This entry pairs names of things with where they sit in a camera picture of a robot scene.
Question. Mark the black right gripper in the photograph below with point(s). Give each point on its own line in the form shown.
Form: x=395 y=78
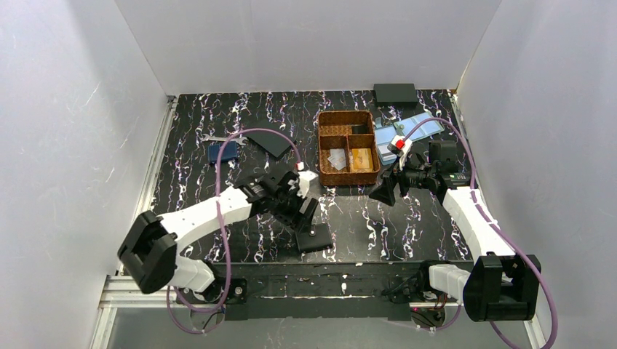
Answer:
x=396 y=177

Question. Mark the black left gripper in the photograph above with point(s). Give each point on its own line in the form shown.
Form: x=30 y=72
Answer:
x=297 y=212

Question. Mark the black leather card holder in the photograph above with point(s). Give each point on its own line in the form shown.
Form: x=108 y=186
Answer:
x=314 y=238

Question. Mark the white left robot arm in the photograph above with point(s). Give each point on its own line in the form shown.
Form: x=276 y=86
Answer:
x=151 y=250

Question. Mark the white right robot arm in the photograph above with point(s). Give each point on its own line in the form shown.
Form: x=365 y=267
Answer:
x=502 y=285

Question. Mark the light blue card sleeve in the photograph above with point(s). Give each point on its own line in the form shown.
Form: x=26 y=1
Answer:
x=383 y=138

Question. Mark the light green card sleeve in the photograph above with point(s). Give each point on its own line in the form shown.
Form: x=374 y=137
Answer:
x=428 y=129

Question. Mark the silver card in basket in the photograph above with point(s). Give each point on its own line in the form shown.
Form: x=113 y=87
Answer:
x=337 y=159

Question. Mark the brown woven divided basket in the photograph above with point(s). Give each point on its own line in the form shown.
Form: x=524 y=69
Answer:
x=347 y=130

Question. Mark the black flat square pad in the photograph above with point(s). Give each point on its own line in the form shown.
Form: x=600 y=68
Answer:
x=275 y=145

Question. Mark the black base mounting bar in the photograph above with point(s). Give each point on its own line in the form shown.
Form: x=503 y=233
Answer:
x=327 y=290

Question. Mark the black rectangular box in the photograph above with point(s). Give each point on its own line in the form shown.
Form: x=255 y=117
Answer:
x=395 y=94

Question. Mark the navy blue small wallet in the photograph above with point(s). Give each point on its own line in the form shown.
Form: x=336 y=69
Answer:
x=229 y=153

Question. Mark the silver metal wrench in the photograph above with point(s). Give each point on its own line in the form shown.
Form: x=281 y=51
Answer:
x=238 y=140

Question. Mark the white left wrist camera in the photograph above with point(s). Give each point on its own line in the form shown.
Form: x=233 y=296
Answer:
x=305 y=176

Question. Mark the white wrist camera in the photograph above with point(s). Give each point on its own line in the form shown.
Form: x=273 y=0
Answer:
x=400 y=146
x=305 y=176

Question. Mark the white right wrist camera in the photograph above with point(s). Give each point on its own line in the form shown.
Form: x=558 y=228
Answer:
x=400 y=146

